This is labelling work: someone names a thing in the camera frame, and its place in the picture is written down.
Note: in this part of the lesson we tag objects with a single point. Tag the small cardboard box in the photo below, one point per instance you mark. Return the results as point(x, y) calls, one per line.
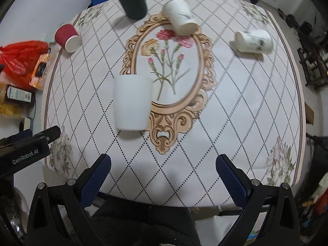
point(309, 114)

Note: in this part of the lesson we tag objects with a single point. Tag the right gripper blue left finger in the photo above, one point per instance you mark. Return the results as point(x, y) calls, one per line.
point(45, 223)

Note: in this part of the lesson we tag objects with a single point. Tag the red ribbed paper cup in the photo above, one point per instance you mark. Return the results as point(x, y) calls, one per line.
point(68, 38)

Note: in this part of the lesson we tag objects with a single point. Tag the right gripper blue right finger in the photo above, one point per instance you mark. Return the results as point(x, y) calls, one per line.
point(280, 226)

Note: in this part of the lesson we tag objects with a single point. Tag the white floral mug centre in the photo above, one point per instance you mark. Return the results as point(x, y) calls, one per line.
point(179, 13)

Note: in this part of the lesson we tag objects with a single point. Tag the red plastic bag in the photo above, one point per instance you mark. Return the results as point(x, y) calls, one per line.
point(19, 60)

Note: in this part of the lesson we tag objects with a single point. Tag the dark green yellow-lined cup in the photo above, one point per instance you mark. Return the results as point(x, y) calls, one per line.
point(134, 9)

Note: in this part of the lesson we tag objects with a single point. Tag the plain white cup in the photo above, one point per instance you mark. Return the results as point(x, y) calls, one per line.
point(132, 102)

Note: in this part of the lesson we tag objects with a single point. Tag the patterned floral tablecloth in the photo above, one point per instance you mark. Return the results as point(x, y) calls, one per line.
point(208, 99)

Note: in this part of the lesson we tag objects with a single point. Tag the dark wooden chair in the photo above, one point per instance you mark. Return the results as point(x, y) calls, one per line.
point(313, 63)

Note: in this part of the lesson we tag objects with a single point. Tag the white floral mug right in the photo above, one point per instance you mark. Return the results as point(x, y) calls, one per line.
point(254, 41)

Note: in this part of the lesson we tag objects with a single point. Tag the orange tissue box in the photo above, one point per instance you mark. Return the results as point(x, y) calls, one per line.
point(39, 73)

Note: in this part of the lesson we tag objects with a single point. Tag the white floral mug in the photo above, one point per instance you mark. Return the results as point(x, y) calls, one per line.
point(179, 13)
point(254, 41)

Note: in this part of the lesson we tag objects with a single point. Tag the dark sauce bottle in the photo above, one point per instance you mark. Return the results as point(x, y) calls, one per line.
point(19, 97)

